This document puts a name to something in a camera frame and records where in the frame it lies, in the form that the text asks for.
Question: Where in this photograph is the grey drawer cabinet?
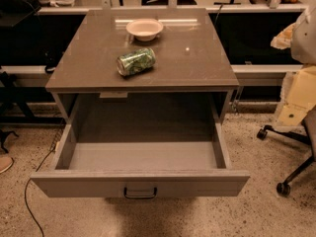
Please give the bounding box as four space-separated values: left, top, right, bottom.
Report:
46 8 238 117

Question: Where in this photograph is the black floor cable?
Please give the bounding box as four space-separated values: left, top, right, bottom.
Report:
23 148 57 237

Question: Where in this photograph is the open grey bottom drawer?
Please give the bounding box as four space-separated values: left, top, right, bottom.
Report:
30 92 251 199

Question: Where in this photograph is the black drawer handle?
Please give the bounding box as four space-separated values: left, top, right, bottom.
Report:
123 188 157 199

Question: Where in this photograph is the black office chair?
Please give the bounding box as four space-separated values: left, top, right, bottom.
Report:
256 105 316 198

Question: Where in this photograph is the green soda can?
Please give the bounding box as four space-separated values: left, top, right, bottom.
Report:
117 48 156 76

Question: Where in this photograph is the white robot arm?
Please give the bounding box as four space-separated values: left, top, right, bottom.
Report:
291 6 316 64

